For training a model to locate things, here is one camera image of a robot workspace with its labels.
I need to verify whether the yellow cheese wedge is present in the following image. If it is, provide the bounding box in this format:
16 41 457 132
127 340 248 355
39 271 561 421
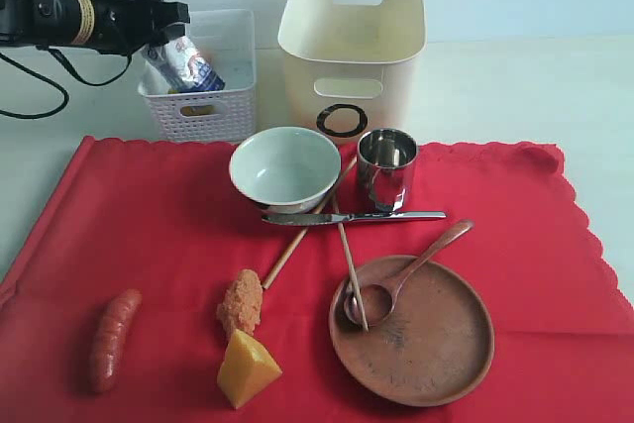
217 329 282 409

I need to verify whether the pale green ceramic bowl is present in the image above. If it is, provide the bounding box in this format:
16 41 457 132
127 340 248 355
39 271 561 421
229 126 342 214

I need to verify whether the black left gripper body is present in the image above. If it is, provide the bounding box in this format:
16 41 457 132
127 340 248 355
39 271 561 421
88 0 154 55

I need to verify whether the cream plastic bin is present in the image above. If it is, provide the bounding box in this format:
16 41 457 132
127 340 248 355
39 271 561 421
277 0 426 144

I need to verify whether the silver table knife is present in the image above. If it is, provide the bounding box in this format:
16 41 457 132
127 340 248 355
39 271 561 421
262 211 447 227

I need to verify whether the right wooden chopstick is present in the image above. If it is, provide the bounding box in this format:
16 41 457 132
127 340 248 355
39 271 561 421
337 223 369 332

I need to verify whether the blue white milk carton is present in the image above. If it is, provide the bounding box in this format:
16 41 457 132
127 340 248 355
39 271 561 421
142 36 226 93

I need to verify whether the wooden spoon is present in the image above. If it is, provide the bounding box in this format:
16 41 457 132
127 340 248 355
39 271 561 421
344 219 475 327

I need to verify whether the round wooden plate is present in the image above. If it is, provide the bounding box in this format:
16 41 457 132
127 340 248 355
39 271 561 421
328 261 494 407

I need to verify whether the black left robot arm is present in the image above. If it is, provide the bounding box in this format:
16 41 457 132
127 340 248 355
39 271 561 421
1 0 190 56

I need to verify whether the left wooden chopstick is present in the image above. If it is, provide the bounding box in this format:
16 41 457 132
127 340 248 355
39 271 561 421
262 158 357 289

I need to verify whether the yellow lemon with sticker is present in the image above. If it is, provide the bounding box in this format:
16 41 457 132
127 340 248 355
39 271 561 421
167 88 218 117

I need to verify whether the breaded fried chicken piece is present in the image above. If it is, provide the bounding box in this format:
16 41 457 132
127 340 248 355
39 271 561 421
216 268 264 339

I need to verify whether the stainless steel cup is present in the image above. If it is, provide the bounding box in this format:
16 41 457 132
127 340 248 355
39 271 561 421
357 128 419 212

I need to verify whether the white perforated plastic basket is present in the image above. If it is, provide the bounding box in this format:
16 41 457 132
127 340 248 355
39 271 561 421
138 9 257 143

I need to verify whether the red scalloped tablecloth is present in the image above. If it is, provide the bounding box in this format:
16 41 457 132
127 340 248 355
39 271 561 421
1 137 633 422

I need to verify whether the wooden chopstick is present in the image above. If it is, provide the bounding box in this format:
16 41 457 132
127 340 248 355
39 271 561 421
337 223 369 332
262 158 357 289

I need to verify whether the red sausage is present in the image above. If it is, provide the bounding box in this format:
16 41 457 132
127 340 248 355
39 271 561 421
89 289 142 393

